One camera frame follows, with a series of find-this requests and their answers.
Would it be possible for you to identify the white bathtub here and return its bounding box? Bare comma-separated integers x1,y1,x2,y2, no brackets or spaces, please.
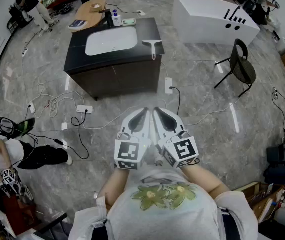
171,0,261,47

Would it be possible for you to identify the person's left forearm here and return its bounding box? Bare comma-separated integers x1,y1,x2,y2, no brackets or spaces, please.
98,167,131,208

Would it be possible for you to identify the black power cable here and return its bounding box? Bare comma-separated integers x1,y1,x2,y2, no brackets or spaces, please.
169,85,182,116
70,110,91,160

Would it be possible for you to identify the long white cable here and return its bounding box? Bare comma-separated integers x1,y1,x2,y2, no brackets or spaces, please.
182,83,249,127

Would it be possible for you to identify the black vanity cabinet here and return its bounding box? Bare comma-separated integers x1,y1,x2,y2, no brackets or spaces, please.
63,17,166,102

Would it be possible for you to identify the wooden oval table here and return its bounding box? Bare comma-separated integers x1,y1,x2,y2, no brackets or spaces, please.
73,0,108,34

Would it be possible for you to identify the white tangled cable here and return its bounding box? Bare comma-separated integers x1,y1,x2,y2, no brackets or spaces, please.
28,83,86,119

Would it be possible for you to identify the tan tape roll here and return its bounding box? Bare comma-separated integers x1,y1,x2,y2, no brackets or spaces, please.
89,2,104,13

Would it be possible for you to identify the black and green headset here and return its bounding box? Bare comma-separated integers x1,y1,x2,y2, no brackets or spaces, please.
0,115,36,141

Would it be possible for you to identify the wooden shelf unit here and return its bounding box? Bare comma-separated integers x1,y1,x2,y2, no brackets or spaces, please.
234,181,285,225

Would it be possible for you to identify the white soap pump bottle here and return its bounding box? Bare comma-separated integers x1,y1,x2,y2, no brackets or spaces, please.
111,8,123,27

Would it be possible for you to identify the green soap dish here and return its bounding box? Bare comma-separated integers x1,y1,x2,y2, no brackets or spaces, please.
121,18,137,27

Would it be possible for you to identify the white flower print t-shirt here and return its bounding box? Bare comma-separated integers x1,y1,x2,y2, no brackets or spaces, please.
68,164,260,240

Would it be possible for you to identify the black bathtub faucet set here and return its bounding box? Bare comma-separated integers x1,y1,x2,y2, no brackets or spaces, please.
223,5,247,25

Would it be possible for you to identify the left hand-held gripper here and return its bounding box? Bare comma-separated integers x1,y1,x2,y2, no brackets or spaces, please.
114,107,152,171

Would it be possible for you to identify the person's right forearm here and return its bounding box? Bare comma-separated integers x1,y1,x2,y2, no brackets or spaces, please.
182,163,231,200

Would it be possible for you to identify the black wicker chair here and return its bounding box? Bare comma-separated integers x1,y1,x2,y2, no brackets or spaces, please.
213,38,257,99

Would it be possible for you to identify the white sink basin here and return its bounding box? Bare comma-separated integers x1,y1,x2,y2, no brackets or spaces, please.
85,26,139,57

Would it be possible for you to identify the white squeegee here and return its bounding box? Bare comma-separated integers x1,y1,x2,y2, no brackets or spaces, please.
141,39,163,61

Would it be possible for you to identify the blue book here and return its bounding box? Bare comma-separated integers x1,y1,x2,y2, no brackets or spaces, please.
68,19,88,31

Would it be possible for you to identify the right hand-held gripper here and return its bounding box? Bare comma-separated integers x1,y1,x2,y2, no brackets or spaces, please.
152,106,200,169

